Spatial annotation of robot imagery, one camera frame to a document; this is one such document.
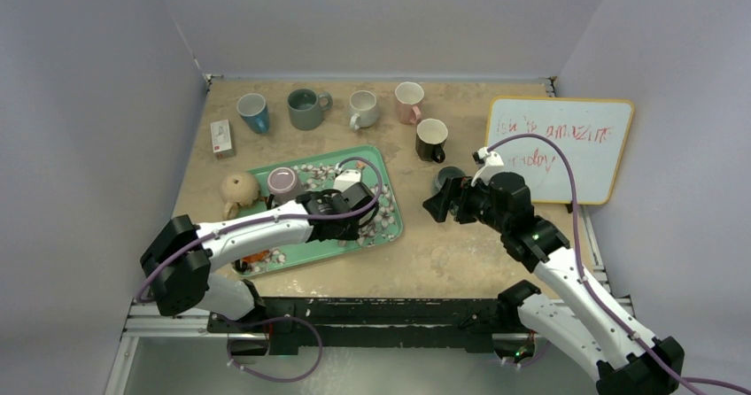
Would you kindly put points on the pink faceted mug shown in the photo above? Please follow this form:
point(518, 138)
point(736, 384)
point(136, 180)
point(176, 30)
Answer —
point(409, 96)

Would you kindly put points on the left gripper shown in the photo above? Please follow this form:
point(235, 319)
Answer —
point(351, 232)

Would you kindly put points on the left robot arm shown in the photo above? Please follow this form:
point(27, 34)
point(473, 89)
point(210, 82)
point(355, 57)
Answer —
point(180, 264)

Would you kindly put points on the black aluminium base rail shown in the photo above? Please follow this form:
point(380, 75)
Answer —
point(285, 324)

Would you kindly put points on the orange mug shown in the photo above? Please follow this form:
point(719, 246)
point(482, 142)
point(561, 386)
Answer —
point(257, 257)

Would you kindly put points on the yellow framed whiteboard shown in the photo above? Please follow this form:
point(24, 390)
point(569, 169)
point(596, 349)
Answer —
point(589, 133)

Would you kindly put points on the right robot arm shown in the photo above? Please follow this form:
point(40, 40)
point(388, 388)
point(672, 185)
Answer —
point(619, 354)

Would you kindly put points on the blue textured mug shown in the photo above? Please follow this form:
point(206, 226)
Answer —
point(253, 110)

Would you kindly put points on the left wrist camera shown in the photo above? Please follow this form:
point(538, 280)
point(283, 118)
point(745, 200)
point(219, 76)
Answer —
point(346, 179)

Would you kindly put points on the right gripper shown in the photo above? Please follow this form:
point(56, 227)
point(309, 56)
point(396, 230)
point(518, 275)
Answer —
point(456, 198)

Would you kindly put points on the beige round mug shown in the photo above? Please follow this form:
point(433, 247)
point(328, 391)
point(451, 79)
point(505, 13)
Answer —
point(238, 191)

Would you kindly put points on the white speckled round mug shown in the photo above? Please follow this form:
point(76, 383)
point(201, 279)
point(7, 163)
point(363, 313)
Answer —
point(363, 110)

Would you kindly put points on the grey flat-bottom mug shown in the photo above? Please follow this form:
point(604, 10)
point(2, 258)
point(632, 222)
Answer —
point(306, 108)

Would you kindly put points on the green floral tray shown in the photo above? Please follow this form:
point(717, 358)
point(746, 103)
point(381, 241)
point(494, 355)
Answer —
point(317, 173)

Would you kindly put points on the small white red box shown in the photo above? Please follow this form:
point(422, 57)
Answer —
point(222, 141)

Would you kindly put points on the black mug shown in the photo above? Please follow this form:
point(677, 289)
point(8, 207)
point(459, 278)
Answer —
point(430, 138)

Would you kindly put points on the grey-blue speckled round mug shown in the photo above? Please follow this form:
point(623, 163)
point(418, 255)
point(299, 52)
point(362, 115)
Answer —
point(443, 175)

